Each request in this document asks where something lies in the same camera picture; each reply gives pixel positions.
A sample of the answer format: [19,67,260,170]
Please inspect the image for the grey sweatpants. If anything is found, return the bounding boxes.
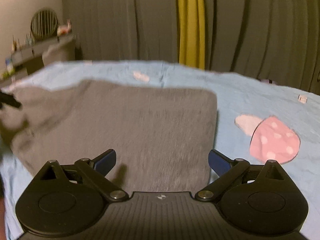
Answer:
[1,80,217,193]

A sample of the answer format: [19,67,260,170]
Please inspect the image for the dark desk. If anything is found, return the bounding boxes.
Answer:
[1,34,76,87]

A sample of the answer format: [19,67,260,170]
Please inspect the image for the light blue patterned bedsheet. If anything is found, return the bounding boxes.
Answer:
[5,61,319,239]

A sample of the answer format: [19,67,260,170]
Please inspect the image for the grey upholstered chair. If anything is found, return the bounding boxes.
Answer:
[42,37,75,66]

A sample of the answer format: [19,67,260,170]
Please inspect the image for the round black fan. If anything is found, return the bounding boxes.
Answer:
[30,8,58,41]

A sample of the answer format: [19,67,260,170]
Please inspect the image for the pink plush toy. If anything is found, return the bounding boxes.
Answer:
[57,19,72,36]

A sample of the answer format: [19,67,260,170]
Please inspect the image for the grey curtain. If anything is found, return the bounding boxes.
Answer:
[62,0,319,94]

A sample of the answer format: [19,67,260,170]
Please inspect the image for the yellow curtain strip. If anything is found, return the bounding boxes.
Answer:
[177,0,206,69]

